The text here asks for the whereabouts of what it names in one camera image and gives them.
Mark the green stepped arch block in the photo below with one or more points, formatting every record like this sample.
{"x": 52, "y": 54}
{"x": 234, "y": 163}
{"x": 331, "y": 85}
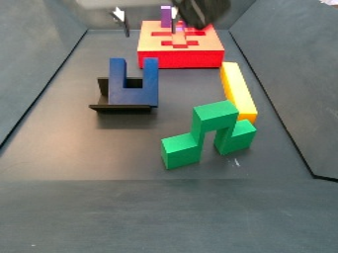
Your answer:
{"x": 215, "y": 117}

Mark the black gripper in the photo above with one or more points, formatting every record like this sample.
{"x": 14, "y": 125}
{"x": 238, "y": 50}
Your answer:
{"x": 199, "y": 13}

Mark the blue U-shaped block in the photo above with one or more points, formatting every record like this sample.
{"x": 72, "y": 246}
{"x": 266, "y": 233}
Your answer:
{"x": 125, "y": 96}

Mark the yellow long bar block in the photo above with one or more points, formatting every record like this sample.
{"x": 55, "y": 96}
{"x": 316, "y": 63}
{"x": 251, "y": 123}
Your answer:
{"x": 236, "y": 91}

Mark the black angled fixture bracket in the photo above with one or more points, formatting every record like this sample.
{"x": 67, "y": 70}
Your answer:
{"x": 103, "y": 107}

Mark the red slotted base block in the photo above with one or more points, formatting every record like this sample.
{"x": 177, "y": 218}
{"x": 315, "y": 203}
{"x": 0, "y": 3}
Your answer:
{"x": 189, "y": 48}

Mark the purple U-shaped block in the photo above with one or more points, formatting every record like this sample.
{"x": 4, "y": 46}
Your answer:
{"x": 165, "y": 19}

